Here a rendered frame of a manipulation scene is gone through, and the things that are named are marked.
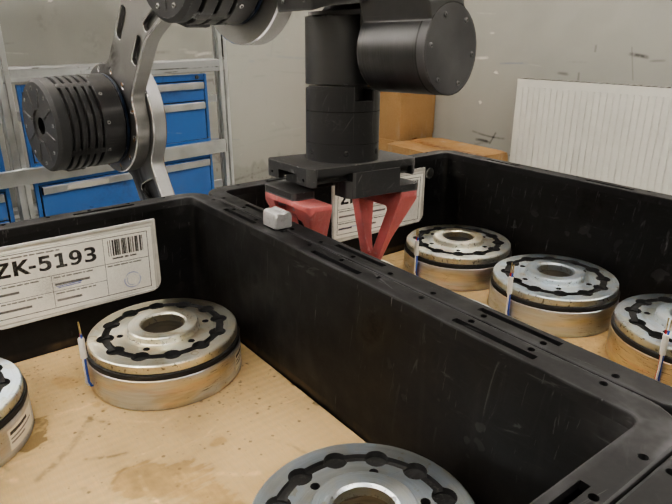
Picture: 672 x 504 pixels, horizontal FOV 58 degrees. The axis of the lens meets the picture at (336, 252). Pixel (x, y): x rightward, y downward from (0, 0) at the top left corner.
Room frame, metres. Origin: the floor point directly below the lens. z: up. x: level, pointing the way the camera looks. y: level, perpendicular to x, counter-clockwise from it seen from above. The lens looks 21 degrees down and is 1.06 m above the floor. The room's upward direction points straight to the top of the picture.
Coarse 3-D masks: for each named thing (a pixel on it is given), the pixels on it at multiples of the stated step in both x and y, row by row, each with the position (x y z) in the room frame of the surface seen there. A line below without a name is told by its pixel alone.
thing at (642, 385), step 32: (416, 160) 0.63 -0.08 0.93; (480, 160) 0.62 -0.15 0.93; (224, 192) 0.48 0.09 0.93; (608, 192) 0.50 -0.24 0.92; (640, 192) 0.48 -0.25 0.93; (352, 256) 0.34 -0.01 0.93; (416, 288) 0.29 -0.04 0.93; (480, 320) 0.25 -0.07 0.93; (512, 320) 0.25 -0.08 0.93; (576, 352) 0.22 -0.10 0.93; (640, 384) 0.20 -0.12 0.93
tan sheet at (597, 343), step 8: (384, 256) 0.60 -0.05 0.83; (392, 256) 0.60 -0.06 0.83; (400, 256) 0.60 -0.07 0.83; (400, 264) 0.57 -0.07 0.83; (472, 296) 0.49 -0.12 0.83; (480, 296) 0.49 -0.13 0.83; (488, 296) 0.49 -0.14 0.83; (488, 304) 0.48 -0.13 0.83; (592, 336) 0.42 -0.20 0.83; (600, 336) 0.42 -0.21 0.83; (576, 344) 0.41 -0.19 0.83; (584, 344) 0.41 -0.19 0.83; (592, 344) 0.41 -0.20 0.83; (600, 344) 0.41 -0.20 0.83; (600, 352) 0.40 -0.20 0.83
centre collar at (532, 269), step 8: (528, 264) 0.48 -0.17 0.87; (536, 264) 0.48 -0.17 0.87; (544, 264) 0.48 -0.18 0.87; (552, 264) 0.48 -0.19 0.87; (560, 264) 0.48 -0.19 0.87; (568, 264) 0.48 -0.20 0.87; (528, 272) 0.47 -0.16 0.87; (536, 272) 0.46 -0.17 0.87; (568, 272) 0.47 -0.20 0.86; (576, 272) 0.46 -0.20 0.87; (584, 272) 0.46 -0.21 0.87; (536, 280) 0.46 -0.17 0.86; (544, 280) 0.45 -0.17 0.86; (552, 280) 0.45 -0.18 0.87; (560, 280) 0.45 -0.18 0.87; (568, 280) 0.45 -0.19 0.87; (576, 280) 0.45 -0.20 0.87; (584, 280) 0.46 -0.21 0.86
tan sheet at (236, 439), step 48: (48, 384) 0.35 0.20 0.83; (240, 384) 0.35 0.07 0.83; (288, 384) 0.35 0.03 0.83; (48, 432) 0.30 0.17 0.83; (96, 432) 0.30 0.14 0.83; (144, 432) 0.30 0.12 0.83; (192, 432) 0.30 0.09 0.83; (240, 432) 0.30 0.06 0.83; (288, 432) 0.30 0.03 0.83; (336, 432) 0.30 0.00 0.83; (0, 480) 0.26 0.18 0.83; (48, 480) 0.26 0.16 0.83; (96, 480) 0.26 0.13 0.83; (144, 480) 0.26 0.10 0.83; (192, 480) 0.26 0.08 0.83; (240, 480) 0.26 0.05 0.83
